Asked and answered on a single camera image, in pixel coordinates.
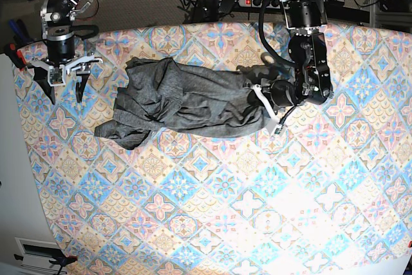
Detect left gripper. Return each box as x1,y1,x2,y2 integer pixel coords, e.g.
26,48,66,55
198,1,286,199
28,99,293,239
244,79,301,132

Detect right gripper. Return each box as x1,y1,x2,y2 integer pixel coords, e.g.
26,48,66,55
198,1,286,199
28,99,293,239
28,35,103,105

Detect grey t-shirt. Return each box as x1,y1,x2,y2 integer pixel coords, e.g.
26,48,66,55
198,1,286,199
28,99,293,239
94,57,276,150

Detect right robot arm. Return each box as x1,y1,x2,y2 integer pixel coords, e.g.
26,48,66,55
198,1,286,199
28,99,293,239
28,0,103,104

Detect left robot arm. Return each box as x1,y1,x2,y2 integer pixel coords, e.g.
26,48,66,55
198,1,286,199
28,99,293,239
245,0,333,136

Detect red black clamp upper left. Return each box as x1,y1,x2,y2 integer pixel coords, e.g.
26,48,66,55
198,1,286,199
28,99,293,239
4,43,26,71

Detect patterned tile tablecloth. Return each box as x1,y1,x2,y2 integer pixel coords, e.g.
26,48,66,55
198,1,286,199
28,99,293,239
13,23,411,274

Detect white tray lower left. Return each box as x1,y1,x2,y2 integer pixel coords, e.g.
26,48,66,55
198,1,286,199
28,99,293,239
14,237,62,272

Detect black orange clamp lower left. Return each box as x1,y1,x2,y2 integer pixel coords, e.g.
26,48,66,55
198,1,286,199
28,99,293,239
49,256,78,274

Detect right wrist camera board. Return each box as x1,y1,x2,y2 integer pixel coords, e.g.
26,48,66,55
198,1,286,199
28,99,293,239
48,64,66,87

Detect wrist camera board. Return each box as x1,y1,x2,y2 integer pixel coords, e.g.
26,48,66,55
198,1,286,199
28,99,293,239
266,122,286,137
48,64,66,87

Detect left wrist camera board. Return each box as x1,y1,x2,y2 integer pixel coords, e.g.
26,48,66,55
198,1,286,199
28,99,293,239
266,122,286,137

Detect white power strip red switch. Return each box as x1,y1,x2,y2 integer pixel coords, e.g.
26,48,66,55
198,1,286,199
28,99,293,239
238,0,281,9

